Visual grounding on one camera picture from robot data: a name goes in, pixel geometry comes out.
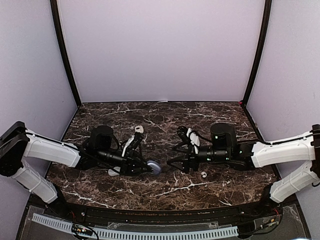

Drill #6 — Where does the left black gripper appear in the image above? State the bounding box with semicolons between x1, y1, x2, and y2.
97;148;152;176

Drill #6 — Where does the white slotted cable duct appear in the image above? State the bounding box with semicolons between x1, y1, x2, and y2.
31;213;239;240

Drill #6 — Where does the white charging case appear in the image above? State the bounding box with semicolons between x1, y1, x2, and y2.
108;169;120;177

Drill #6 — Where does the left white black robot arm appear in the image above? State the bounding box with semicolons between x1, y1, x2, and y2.
0;121;161;218

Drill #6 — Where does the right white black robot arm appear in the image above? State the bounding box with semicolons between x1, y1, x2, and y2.
167;123;320;217

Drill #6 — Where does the purple blue charging case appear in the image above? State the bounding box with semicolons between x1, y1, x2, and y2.
147;160;162;176

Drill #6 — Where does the beige earbud charging case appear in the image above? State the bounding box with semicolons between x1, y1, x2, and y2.
134;125;144;134

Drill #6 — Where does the right black frame post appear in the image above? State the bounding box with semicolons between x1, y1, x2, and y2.
241;0;272;108

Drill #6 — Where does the black frame post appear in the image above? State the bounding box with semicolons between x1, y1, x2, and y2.
49;0;82;108
241;0;272;108

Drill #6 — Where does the left black frame post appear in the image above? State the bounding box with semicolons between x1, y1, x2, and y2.
49;0;82;108

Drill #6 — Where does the black front table rail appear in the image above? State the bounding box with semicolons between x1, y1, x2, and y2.
66;202;263;225

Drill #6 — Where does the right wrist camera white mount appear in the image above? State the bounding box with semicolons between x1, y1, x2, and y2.
186;128;200;154

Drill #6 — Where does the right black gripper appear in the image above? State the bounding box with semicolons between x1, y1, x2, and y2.
167;141;231;174

